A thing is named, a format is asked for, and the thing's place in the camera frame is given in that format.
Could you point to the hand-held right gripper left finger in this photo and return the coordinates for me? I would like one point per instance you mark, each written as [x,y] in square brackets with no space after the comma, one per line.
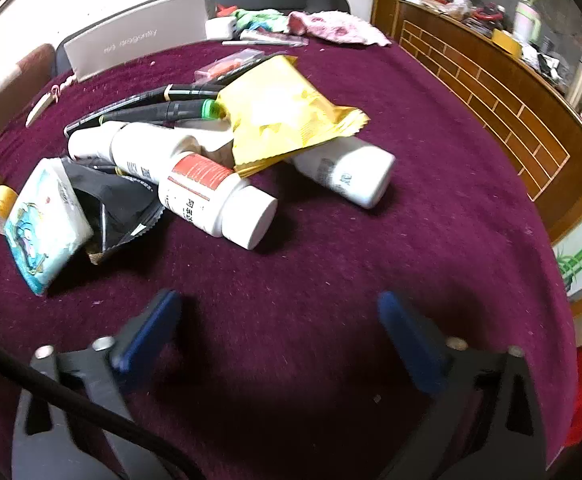
[148,327]

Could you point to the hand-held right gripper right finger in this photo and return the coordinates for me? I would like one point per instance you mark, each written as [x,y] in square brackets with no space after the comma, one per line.
[406,340]

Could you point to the black foil packet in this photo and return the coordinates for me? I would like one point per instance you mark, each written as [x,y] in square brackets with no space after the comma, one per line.
[116,205]

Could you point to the teal print tissue pack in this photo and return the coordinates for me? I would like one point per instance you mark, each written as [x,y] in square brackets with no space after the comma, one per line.
[46,225]

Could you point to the white plastic packet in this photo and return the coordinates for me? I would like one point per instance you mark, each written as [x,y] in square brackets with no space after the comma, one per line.
[211,195]

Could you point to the white bottle barcode label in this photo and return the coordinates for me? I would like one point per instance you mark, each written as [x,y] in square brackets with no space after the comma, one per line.
[146,152]

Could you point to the large white bottle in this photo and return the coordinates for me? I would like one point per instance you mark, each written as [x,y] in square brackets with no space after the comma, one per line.
[351,170]

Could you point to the plain white bottle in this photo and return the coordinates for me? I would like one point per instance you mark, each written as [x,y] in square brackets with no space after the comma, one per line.
[91,142]

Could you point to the black marker green cap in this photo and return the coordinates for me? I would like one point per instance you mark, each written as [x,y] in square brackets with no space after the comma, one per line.
[171,110]

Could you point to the yellow snack packet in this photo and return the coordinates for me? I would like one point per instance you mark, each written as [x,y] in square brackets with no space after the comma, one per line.
[281,110]

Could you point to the maroon tablecloth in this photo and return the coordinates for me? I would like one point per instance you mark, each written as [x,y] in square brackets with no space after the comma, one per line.
[321,260]

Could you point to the wooden sideboard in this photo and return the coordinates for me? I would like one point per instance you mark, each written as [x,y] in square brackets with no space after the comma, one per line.
[496,110]

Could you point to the maroon armchair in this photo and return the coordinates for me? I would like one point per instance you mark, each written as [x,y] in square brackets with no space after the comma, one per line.
[11,95]

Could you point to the clear plastic case red content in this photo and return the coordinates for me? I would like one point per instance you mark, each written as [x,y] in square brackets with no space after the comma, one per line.
[228,65]

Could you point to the grey flat box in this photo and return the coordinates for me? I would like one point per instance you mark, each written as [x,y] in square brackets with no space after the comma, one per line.
[136,35]

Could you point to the small white adapter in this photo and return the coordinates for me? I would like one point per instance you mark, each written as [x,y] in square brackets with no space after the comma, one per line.
[221,27]

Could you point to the silver thermos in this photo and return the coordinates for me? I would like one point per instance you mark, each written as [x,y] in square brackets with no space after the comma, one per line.
[579,80]

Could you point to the pink cloth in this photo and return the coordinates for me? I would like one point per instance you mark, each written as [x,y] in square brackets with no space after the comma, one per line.
[341,27]

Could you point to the green cloth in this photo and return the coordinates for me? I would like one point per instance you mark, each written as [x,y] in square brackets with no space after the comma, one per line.
[258,17]

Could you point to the white green cup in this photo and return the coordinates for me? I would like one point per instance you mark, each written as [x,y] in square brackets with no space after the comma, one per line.
[527,20]

